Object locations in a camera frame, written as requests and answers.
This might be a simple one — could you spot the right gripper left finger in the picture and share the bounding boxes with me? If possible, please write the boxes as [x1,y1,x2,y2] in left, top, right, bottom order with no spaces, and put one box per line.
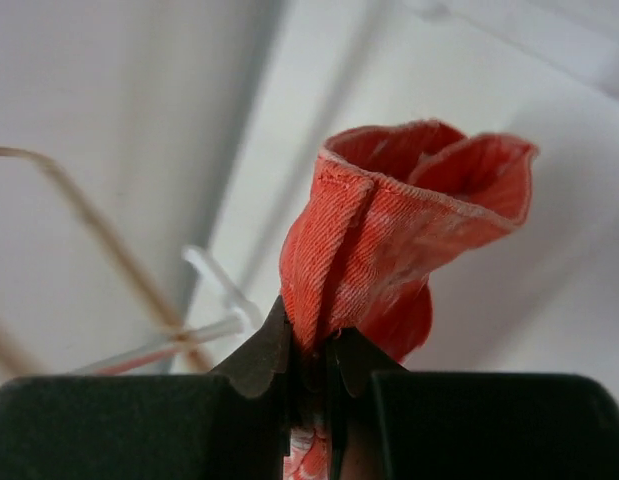
[210,296,292,399]

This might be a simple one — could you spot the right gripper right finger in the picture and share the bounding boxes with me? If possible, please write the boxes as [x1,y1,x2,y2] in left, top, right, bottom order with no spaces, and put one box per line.
[326,328,406,398]

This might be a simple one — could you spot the red white-splattered trousers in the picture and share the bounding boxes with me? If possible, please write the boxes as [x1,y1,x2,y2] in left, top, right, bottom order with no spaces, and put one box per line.
[279,119,540,480]

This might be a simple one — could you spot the beige wooden hanger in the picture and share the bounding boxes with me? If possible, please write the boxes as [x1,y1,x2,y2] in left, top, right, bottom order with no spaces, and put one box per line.
[0,146,211,373]

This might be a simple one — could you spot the white clothes rack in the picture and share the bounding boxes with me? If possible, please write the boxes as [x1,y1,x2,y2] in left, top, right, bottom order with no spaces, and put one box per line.
[75,245,263,375]

